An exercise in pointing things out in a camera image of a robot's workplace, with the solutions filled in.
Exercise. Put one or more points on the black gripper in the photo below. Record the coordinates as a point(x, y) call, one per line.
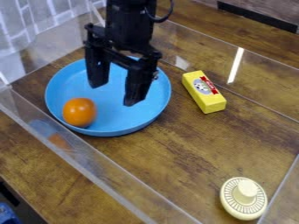
point(127, 33)

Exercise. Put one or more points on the orange ball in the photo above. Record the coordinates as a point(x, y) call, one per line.
point(79, 112)

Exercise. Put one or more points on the blue round tray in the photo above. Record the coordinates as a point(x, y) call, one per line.
point(117, 119)

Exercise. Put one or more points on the yellow butter box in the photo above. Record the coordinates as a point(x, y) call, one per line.
point(203, 92)

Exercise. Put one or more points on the cream round lid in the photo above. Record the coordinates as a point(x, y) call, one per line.
point(243, 198)

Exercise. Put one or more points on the blue object at corner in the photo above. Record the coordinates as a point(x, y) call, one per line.
point(7, 215)

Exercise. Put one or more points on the clear acrylic enclosure wall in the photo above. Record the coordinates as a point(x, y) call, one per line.
point(159, 176)

